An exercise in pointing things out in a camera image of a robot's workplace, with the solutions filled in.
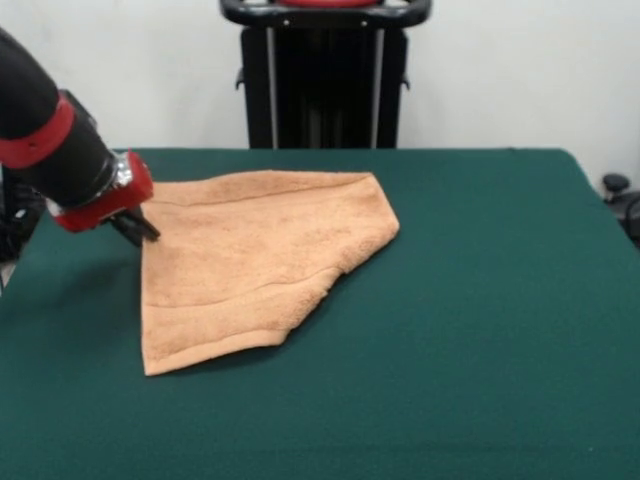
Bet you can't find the dark green table cloth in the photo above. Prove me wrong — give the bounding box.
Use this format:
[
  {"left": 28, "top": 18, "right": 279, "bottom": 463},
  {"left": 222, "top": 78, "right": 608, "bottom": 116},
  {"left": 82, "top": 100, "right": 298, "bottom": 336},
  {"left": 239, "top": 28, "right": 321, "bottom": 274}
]
[{"left": 0, "top": 147, "right": 640, "bottom": 480}]

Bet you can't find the peach terry towel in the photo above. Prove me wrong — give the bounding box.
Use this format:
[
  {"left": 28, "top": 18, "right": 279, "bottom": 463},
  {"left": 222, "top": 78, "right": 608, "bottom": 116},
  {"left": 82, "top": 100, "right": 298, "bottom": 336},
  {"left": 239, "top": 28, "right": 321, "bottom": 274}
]
[{"left": 138, "top": 170, "right": 401, "bottom": 378}]

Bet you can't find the black office chair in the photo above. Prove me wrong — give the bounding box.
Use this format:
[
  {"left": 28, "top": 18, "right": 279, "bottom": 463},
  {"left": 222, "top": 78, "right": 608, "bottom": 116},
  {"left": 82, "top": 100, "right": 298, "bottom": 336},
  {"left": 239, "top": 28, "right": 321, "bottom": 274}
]
[{"left": 601, "top": 172, "right": 640, "bottom": 251}]

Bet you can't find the black bag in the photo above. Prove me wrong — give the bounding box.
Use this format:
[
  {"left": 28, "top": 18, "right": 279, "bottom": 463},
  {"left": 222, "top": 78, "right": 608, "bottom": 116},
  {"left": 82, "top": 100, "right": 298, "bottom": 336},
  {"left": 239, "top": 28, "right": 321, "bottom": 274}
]
[{"left": 0, "top": 203, "right": 39, "bottom": 262}]

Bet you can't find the black robot pedestal with handle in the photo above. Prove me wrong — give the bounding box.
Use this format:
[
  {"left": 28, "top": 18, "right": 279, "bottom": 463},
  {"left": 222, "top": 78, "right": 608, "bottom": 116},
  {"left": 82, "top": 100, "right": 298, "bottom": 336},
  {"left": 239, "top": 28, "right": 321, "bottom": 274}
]
[{"left": 218, "top": 0, "right": 431, "bottom": 150}]

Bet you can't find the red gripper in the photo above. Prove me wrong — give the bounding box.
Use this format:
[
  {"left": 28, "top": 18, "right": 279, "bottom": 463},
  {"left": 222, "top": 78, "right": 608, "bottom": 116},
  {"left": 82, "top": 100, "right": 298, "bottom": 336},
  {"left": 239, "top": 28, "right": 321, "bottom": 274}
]
[{"left": 48, "top": 148, "right": 162, "bottom": 248}]

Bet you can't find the black cable bundle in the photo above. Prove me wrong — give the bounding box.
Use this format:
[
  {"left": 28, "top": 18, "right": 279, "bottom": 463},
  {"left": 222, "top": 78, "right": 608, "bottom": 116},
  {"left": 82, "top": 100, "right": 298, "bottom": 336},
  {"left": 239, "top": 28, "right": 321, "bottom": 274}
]
[{"left": 12, "top": 177, "right": 49, "bottom": 211}]

